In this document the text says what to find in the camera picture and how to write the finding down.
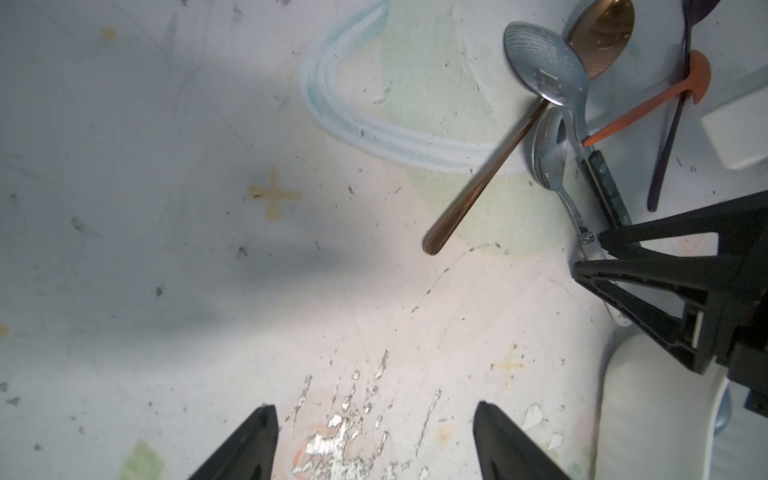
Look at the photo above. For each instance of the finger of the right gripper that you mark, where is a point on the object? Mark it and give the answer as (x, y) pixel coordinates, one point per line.
(737, 222)
(679, 302)

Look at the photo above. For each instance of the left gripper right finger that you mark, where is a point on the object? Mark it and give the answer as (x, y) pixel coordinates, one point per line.
(505, 451)

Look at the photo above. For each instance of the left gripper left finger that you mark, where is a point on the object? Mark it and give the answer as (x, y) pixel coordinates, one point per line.
(248, 453)

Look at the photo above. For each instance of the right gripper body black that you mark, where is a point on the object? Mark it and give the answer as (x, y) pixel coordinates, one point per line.
(745, 316)

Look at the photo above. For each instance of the white plastic storage box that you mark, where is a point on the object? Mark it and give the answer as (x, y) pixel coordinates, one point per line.
(659, 420)

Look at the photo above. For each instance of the purple spoon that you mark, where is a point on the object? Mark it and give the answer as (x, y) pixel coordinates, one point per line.
(694, 11)

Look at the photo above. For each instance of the bronze brown spoon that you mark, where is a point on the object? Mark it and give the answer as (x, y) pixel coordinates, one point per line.
(598, 37)

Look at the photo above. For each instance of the textured steel spoon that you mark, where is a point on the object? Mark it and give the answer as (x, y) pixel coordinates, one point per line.
(549, 67)

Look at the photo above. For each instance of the floral table mat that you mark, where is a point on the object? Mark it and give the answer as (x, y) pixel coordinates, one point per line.
(210, 206)

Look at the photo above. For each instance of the orange handled spoon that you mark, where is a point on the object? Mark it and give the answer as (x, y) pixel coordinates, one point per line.
(696, 83)

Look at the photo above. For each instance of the black handled steel spoon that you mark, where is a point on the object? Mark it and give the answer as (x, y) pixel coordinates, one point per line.
(599, 178)

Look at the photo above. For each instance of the Doraemon white handled spoon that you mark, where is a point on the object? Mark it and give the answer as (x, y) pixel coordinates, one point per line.
(549, 153)

